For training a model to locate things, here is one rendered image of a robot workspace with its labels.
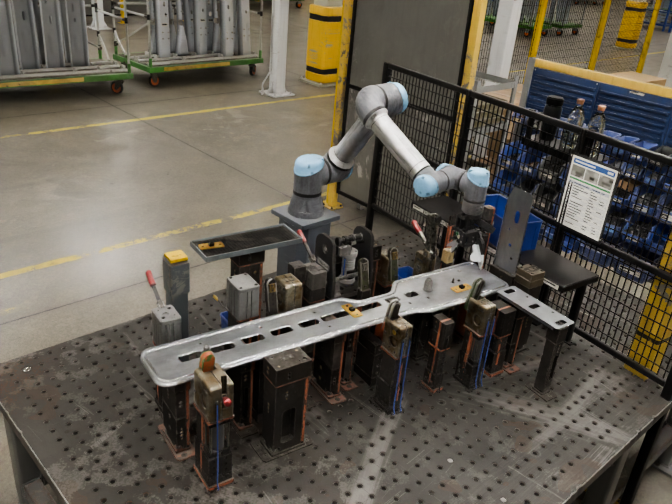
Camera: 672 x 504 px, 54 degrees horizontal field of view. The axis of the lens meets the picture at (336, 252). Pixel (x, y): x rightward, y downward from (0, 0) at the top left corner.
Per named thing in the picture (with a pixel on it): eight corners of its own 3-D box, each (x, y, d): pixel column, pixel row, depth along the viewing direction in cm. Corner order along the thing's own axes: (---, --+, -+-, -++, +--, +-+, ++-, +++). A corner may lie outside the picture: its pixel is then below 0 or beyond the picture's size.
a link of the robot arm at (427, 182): (350, 81, 230) (437, 184, 215) (371, 78, 237) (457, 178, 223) (336, 105, 238) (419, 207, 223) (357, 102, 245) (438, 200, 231)
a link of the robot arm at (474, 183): (474, 164, 229) (495, 171, 224) (469, 193, 234) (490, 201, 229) (461, 168, 224) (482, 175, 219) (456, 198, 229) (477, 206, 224)
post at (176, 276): (172, 378, 232) (169, 267, 213) (164, 366, 238) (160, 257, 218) (192, 372, 236) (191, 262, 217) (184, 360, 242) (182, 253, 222)
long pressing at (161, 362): (162, 395, 180) (162, 391, 179) (135, 352, 196) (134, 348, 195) (513, 288, 252) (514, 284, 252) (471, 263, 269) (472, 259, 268)
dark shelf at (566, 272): (561, 294, 249) (563, 287, 247) (410, 207, 314) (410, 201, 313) (598, 282, 260) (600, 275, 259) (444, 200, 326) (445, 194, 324)
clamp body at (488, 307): (468, 394, 239) (485, 312, 223) (446, 376, 247) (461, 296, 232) (486, 387, 243) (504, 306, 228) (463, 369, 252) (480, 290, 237)
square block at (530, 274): (513, 355, 263) (532, 275, 247) (498, 344, 269) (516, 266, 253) (526, 349, 267) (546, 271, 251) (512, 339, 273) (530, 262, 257)
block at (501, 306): (489, 380, 247) (504, 316, 234) (468, 364, 255) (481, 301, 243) (507, 373, 252) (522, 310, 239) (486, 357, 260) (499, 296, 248)
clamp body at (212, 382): (208, 499, 186) (207, 396, 170) (187, 465, 197) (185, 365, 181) (242, 485, 192) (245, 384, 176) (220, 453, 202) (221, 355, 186)
